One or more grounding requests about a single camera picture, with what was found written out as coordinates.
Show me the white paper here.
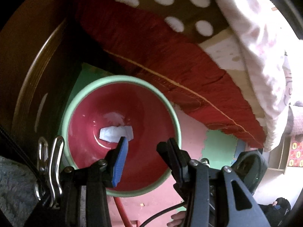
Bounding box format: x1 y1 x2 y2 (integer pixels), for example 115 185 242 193
99 126 134 143

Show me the beige mattress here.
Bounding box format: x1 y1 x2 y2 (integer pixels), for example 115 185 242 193
199 28 268 121

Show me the black bundle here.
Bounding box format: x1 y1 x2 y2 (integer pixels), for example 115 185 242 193
258 197 291 227

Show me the thin black cable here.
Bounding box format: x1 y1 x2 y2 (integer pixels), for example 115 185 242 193
140 201 187 227

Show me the person's right hand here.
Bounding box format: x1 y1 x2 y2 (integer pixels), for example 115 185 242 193
167 211 187 227

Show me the red yellow patterned box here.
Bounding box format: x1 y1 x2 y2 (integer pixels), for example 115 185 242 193
287 142 303 168

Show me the dark wooden nightstand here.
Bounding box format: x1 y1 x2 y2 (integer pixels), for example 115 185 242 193
0 0 82 168

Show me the pink printed quilt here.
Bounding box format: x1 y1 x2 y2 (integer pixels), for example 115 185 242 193
198 0 293 153

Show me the person's grey fleece garment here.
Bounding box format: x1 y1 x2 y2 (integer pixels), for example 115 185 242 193
0 155 48 227

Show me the red bin with green rim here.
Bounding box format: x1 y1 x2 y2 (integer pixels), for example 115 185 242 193
60 75 183 198

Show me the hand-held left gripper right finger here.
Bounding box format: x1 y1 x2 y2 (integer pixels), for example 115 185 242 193
157 138 271 227

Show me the red bed skirt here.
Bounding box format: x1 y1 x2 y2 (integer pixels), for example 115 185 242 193
76 0 267 148

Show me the metal spring clip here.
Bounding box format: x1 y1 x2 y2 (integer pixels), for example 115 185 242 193
35 135 65 210

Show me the low wooden shelf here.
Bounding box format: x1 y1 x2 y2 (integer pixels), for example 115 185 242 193
269 135 303 174

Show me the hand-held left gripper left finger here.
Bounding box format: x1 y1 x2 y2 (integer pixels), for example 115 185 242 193
43 136 129 227

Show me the brown polka dot sheet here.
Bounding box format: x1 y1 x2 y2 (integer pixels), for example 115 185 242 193
72 0 231 42

